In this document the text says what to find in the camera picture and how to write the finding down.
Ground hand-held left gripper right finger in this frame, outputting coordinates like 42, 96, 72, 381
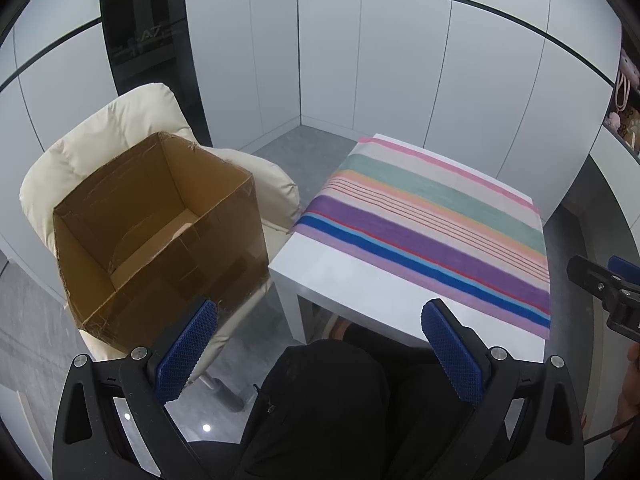
421, 298, 586, 480

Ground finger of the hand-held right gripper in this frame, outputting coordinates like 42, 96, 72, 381
566, 255, 626, 314
607, 255, 640, 286

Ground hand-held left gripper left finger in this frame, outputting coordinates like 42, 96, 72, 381
52, 299, 222, 480

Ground brown cardboard box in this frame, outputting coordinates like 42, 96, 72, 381
52, 131, 271, 353

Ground person's right hand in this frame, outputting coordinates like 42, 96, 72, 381
614, 342, 640, 443

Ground striped colourful cloth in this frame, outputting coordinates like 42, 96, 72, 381
291, 135, 552, 338

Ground person's black pants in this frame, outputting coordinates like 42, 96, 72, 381
235, 322, 501, 480

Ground plush toys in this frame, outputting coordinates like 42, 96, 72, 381
605, 107, 640, 148

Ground white table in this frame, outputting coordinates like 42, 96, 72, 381
268, 133, 551, 366

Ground cream padded armchair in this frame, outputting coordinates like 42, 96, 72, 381
19, 82, 301, 411

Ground black glass panel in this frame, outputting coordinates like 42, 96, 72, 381
98, 0, 213, 148

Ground black cable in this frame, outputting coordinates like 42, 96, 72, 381
582, 412, 633, 446

